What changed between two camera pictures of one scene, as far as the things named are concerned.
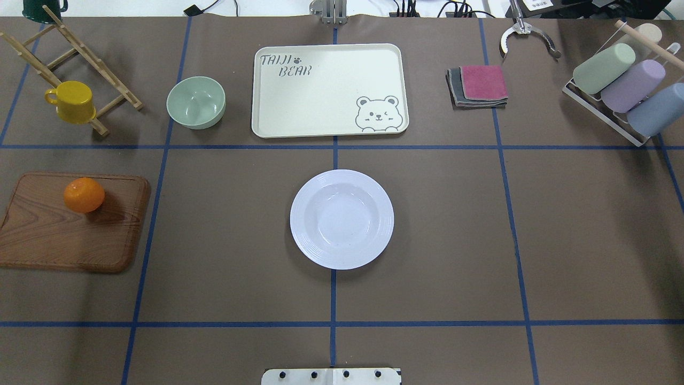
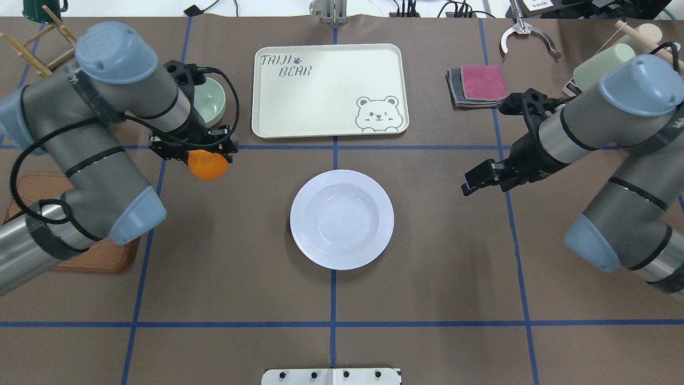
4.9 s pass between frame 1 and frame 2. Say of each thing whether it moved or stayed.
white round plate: stayed
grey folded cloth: stayed
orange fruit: moved
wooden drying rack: stayed
